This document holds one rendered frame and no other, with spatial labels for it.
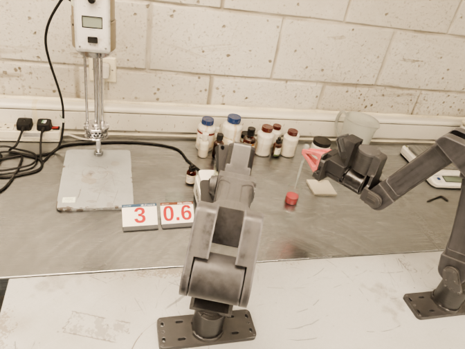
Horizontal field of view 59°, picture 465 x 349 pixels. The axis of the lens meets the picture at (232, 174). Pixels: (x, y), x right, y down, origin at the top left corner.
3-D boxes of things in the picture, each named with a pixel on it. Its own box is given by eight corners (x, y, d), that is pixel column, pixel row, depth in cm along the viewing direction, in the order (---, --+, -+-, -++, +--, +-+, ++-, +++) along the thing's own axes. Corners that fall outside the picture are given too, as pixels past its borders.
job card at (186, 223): (195, 226, 111) (197, 215, 109) (162, 228, 108) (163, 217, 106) (191, 212, 116) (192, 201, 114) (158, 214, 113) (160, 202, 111)
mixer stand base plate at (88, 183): (133, 209, 113) (133, 206, 112) (55, 211, 107) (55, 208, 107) (130, 152, 137) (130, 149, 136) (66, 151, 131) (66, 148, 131)
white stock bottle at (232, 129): (234, 142, 153) (240, 111, 146) (241, 153, 148) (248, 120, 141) (216, 143, 151) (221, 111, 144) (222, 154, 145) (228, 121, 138)
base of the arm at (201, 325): (158, 295, 81) (161, 325, 75) (254, 287, 86) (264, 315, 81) (156, 320, 85) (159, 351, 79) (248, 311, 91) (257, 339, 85)
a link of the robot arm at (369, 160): (351, 149, 102) (394, 172, 96) (368, 140, 108) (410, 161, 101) (337, 187, 108) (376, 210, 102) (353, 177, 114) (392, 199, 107)
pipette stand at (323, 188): (336, 196, 135) (348, 163, 128) (313, 195, 133) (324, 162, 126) (327, 181, 141) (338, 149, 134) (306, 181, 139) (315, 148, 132)
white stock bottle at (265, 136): (272, 154, 151) (279, 127, 145) (262, 158, 147) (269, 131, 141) (260, 147, 154) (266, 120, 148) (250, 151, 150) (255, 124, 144)
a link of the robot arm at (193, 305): (194, 266, 81) (188, 288, 76) (238, 275, 81) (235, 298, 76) (191, 288, 84) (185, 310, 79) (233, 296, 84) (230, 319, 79)
